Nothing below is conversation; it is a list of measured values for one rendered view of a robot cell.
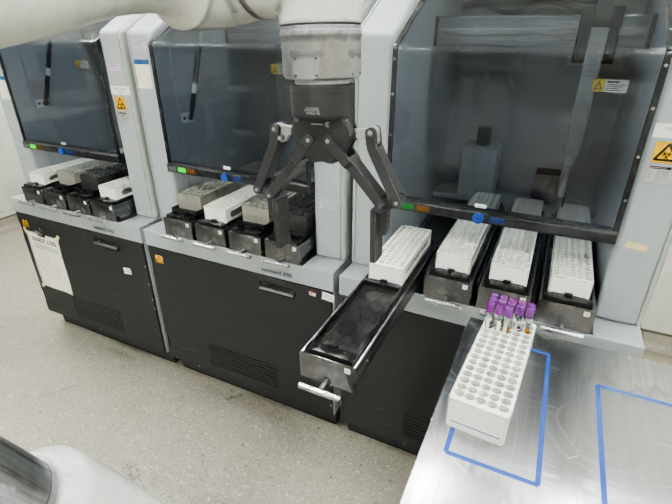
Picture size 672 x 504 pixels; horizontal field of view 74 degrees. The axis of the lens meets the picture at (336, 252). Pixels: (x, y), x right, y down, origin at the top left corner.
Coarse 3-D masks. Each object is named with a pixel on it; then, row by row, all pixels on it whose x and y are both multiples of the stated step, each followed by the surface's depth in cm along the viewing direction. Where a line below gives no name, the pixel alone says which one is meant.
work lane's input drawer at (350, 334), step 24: (432, 240) 148; (360, 288) 122; (384, 288) 123; (408, 288) 123; (336, 312) 110; (360, 312) 112; (384, 312) 110; (312, 336) 103; (336, 336) 104; (360, 336) 104; (384, 336) 109; (312, 360) 98; (336, 360) 96; (360, 360) 96; (336, 384) 98
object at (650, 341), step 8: (8, 216) 361; (16, 216) 367; (0, 224) 357; (8, 224) 362; (16, 224) 367; (0, 232) 355; (640, 328) 224; (648, 336) 225; (656, 336) 223; (664, 336) 221; (648, 344) 226; (656, 344) 224; (664, 344) 223; (656, 352) 223; (664, 352) 222
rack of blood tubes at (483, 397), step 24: (480, 336) 91; (504, 336) 92; (528, 336) 91; (480, 360) 84; (504, 360) 85; (456, 384) 78; (480, 384) 78; (504, 384) 78; (456, 408) 76; (480, 408) 73; (504, 408) 74; (480, 432) 75; (504, 432) 73
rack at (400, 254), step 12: (408, 228) 146; (420, 228) 144; (396, 240) 136; (408, 240) 137; (420, 240) 137; (384, 252) 129; (396, 252) 130; (408, 252) 130; (420, 252) 137; (372, 264) 123; (384, 264) 122; (396, 264) 123; (408, 264) 124; (372, 276) 125; (384, 276) 123; (396, 276) 121; (408, 276) 127
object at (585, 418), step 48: (528, 384) 87; (576, 384) 87; (624, 384) 87; (432, 432) 77; (528, 432) 77; (576, 432) 77; (624, 432) 77; (432, 480) 69; (480, 480) 69; (528, 480) 69; (576, 480) 69; (624, 480) 69
